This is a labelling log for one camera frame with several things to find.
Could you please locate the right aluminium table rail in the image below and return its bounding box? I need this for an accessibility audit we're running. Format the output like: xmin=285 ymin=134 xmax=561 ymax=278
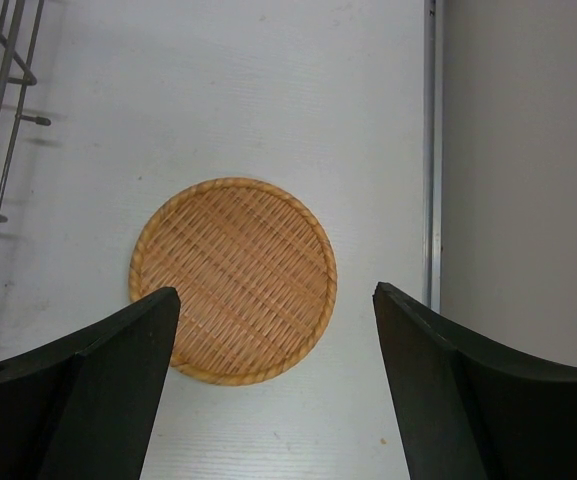
xmin=422 ymin=0 xmax=445 ymax=311

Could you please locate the orange woven plate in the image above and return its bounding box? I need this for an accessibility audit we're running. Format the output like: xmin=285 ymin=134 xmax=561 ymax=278
xmin=128 ymin=177 xmax=337 ymax=386

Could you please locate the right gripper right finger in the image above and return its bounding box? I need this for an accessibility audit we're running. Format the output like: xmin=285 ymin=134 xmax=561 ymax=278
xmin=373 ymin=282 xmax=577 ymax=479

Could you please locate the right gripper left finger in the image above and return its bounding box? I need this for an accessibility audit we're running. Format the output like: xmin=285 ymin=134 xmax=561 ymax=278
xmin=0 ymin=287 xmax=180 ymax=479

